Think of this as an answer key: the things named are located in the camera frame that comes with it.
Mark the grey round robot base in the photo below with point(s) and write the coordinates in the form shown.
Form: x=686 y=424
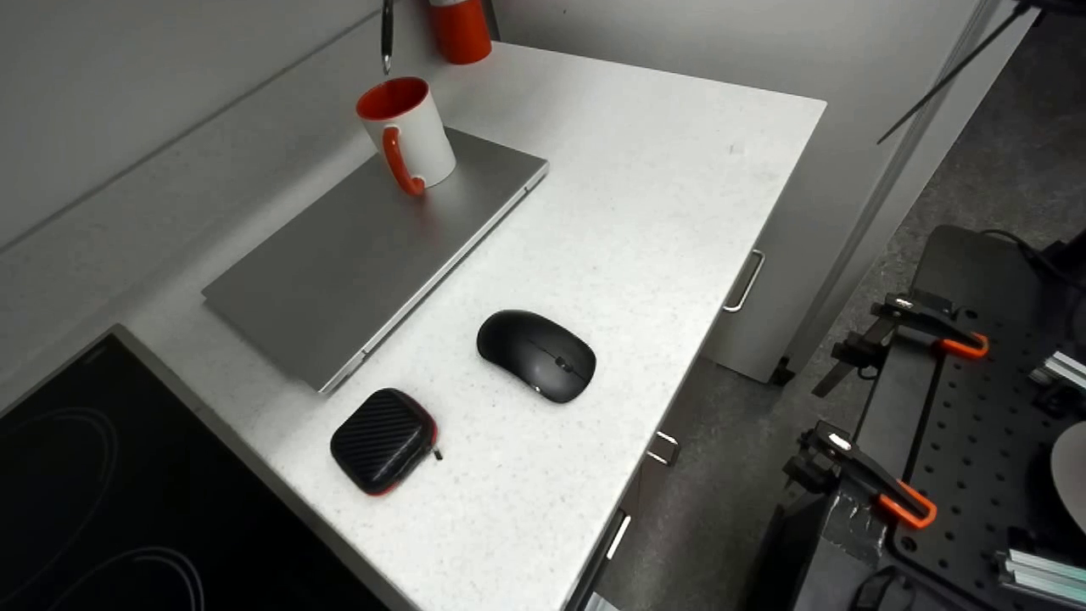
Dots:
x=1070 y=473

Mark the black computer mouse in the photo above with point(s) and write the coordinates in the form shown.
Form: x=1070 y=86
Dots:
x=538 y=353

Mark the grey closed laptop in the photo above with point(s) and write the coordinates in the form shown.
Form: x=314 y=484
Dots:
x=375 y=249

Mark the black zip case red trim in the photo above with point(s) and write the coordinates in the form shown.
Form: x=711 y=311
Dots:
x=382 y=440

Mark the orange cylindrical container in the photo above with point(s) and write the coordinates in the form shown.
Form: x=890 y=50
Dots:
x=459 y=28

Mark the black perforated mounting board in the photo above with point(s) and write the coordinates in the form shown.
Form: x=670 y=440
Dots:
x=962 y=417

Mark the black induction cooktop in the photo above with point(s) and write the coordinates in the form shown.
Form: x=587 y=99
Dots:
x=124 y=498

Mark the aluminium extrusion bar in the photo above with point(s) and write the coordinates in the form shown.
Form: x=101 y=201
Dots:
x=1041 y=576
x=1064 y=366

